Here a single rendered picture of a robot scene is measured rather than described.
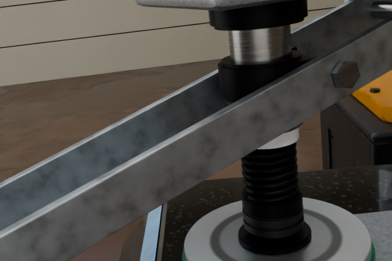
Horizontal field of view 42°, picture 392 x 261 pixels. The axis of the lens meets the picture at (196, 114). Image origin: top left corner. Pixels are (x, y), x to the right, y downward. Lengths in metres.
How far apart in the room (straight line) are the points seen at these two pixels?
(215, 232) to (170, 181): 0.19
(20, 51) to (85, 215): 6.50
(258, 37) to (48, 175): 0.25
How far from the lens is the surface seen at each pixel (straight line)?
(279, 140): 0.53
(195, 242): 0.61
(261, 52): 0.50
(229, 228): 0.63
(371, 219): 0.70
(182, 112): 0.56
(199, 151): 0.46
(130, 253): 0.79
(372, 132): 1.29
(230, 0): 0.40
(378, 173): 0.84
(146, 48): 6.70
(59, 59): 6.83
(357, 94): 1.57
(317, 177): 0.82
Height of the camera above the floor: 1.16
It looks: 16 degrees down
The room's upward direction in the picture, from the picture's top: 7 degrees counter-clockwise
